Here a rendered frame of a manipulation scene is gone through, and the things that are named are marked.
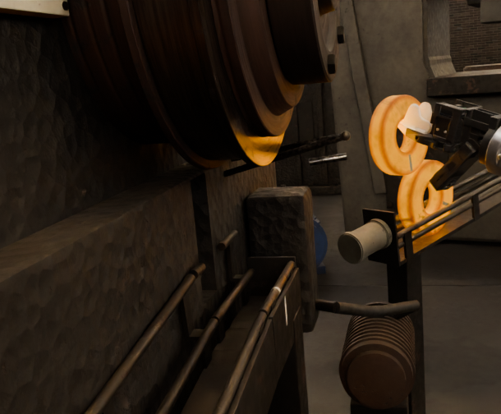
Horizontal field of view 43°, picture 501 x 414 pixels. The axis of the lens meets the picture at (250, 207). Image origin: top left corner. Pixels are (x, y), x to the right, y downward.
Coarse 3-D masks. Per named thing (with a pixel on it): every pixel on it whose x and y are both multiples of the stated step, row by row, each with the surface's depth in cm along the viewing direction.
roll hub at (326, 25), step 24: (288, 0) 62; (312, 0) 62; (336, 0) 75; (288, 24) 64; (312, 24) 63; (336, 24) 81; (288, 48) 66; (312, 48) 66; (336, 48) 80; (288, 72) 70; (312, 72) 70; (336, 72) 79
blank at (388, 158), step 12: (396, 96) 119; (408, 96) 120; (384, 108) 117; (396, 108) 118; (372, 120) 118; (384, 120) 116; (396, 120) 118; (372, 132) 118; (384, 132) 116; (372, 144) 118; (384, 144) 117; (396, 144) 119; (408, 144) 124; (420, 144) 124; (372, 156) 119; (384, 156) 117; (396, 156) 119; (408, 156) 122; (420, 156) 124; (384, 168) 120; (396, 168) 120; (408, 168) 122
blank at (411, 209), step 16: (432, 160) 127; (416, 176) 124; (432, 176) 127; (400, 192) 125; (416, 192) 124; (432, 192) 131; (448, 192) 131; (400, 208) 125; (416, 208) 125; (432, 208) 131
